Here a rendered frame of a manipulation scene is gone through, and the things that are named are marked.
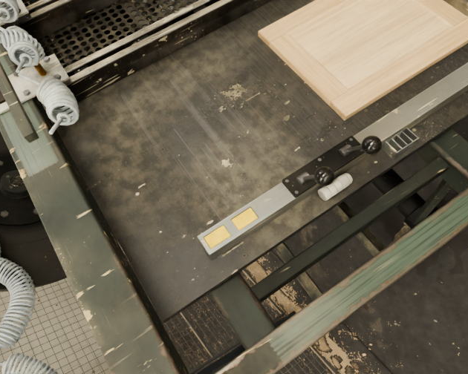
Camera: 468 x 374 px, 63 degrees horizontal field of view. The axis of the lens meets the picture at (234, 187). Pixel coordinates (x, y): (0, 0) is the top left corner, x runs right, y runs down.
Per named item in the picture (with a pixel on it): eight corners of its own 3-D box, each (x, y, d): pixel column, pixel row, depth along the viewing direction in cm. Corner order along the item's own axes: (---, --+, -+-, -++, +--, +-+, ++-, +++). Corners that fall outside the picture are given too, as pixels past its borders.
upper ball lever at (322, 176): (312, 182, 86) (341, 179, 73) (299, 191, 85) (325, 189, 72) (303, 167, 85) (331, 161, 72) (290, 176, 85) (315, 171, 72)
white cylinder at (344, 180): (325, 203, 87) (352, 185, 88) (327, 197, 84) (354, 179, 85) (316, 194, 88) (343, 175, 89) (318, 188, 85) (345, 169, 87)
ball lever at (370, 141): (353, 154, 88) (389, 147, 75) (340, 162, 87) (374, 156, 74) (345, 140, 88) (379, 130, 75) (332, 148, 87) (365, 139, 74)
